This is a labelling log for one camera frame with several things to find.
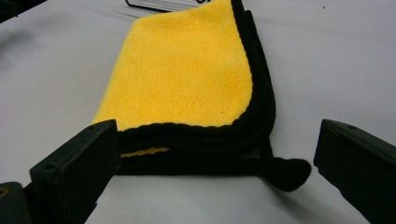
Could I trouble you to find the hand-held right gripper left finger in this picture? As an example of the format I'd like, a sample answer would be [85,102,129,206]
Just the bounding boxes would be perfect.
[29,119,122,224]

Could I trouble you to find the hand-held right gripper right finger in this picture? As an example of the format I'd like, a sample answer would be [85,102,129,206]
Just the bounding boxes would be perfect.
[313,119,396,224]

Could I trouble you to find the yellow and black towel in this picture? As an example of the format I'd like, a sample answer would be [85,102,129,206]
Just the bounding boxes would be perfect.
[92,0,312,192]

